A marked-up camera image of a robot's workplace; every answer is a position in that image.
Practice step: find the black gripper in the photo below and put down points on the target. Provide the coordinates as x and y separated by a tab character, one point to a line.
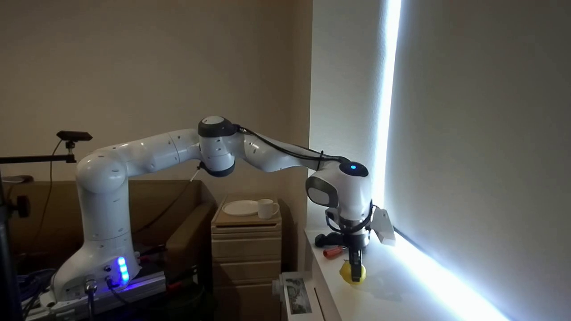
355	233

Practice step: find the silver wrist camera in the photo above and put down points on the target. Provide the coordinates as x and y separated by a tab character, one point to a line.
383	224

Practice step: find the black camera on boom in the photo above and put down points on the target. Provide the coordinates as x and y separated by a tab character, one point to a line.
73	135

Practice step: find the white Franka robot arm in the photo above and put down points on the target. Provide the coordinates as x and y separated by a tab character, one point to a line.
103	196

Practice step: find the white windowsill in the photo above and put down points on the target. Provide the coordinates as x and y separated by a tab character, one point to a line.
403	296

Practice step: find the brown leather armchair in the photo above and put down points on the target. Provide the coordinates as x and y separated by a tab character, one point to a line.
171	214

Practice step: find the grey roller window blind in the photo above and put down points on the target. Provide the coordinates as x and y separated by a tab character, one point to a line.
487	148

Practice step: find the yellow lemon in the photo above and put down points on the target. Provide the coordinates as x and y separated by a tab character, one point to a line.
344	271

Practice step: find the black boom pole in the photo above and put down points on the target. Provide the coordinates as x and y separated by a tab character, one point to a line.
28	158

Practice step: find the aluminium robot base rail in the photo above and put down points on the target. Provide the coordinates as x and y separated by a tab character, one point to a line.
71	303

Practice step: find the white cup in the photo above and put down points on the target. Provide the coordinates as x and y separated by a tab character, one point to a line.
267	208

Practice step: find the light wooden nightstand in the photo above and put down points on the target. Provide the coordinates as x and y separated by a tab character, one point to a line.
246	255

